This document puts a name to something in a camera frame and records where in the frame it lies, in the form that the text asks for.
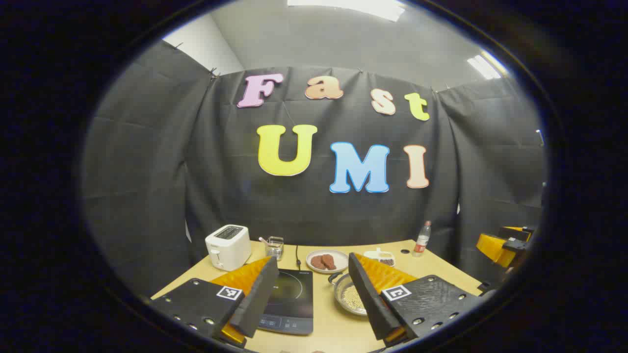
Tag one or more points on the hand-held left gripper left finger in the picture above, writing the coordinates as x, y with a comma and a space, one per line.
260, 299

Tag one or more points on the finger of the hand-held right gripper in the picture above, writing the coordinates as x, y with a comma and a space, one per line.
495, 249
517, 231

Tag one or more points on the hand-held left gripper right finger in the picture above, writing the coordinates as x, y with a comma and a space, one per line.
370, 304

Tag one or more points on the stainless steel pot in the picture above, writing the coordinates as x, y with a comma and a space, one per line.
341, 293

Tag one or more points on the black induction cooktop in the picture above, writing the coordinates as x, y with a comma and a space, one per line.
294, 304

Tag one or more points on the pile of soybeans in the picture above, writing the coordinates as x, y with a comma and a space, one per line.
352, 299

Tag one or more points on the white divided bean dish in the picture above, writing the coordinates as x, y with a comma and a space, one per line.
385, 257

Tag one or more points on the white toaster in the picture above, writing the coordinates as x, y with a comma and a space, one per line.
228, 250

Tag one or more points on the white round plate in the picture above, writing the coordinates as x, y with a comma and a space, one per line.
338, 255

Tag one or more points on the raw meat piece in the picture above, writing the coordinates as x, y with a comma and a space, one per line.
329, 261
317, 262

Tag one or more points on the plastic bottle red label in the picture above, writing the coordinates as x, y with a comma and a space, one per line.
421, 242

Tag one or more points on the black backdrop cloth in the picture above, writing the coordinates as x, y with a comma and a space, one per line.
221, 196

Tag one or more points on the ceiling light panel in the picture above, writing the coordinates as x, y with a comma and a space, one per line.
485, 66
353, 7

